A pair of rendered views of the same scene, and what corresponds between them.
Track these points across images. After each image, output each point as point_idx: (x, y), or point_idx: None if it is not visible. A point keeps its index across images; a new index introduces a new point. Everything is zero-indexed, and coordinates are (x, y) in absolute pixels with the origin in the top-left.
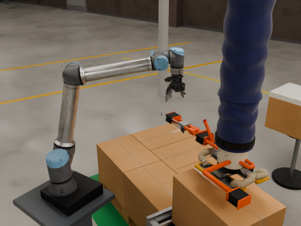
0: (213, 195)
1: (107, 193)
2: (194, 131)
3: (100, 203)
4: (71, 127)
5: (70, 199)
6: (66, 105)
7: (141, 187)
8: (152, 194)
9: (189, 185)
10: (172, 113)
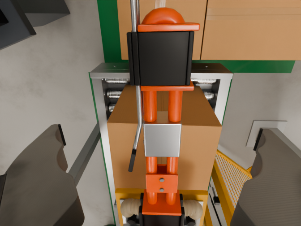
0: (136, 183)
1: (16, 26)
2: (152, 192)
3: (2, 46)
4: None
5: None
6: None
7: None
8: (130, 13)
9: (117, 155)
10: (170, 41)
